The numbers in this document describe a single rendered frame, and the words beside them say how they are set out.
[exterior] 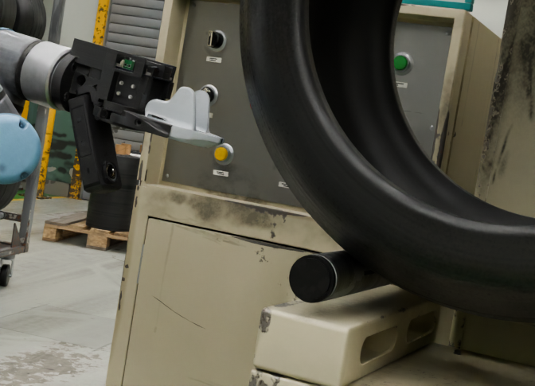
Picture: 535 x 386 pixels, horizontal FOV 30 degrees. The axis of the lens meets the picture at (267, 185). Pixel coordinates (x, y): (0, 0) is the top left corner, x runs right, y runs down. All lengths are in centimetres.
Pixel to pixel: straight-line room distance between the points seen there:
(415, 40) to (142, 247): 61
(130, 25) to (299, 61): 985
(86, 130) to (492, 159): 49
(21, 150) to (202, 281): 74
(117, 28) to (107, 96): 967
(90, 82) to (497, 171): 50
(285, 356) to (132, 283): 93
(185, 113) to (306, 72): 21
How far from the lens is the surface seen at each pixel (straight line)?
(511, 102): 125
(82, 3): 1094
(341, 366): 92
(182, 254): 178
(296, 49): 94
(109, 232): 726
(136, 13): 1074
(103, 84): 114
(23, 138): 109
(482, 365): 118
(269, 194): 176
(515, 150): 124
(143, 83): 112
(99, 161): 115
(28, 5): 520
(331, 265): 92
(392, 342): 108
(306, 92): 93
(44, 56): 119
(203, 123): 113
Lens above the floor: 103
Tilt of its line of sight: 3 degrees down
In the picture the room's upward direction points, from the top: 9 degrees clockwise
